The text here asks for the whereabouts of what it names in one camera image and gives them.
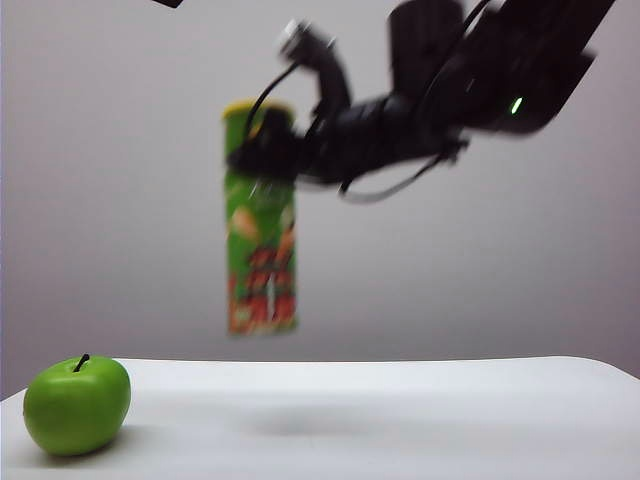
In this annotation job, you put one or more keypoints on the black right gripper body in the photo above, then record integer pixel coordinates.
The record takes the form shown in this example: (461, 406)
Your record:
(360, 135)

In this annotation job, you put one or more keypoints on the green potato chips can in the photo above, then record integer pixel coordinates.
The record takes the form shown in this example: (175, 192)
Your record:
(261, 250)

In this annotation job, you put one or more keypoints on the green apple with black stem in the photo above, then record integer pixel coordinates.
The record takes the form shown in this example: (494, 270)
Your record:
(75, 410)

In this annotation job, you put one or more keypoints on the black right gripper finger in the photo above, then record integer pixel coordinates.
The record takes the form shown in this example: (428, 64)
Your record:
(260, 160)
(276, 126)

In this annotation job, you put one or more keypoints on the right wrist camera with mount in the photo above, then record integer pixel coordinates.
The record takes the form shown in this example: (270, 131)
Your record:
(325, 60)

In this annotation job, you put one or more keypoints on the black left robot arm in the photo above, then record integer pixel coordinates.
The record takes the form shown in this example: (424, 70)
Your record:
(170, 2)

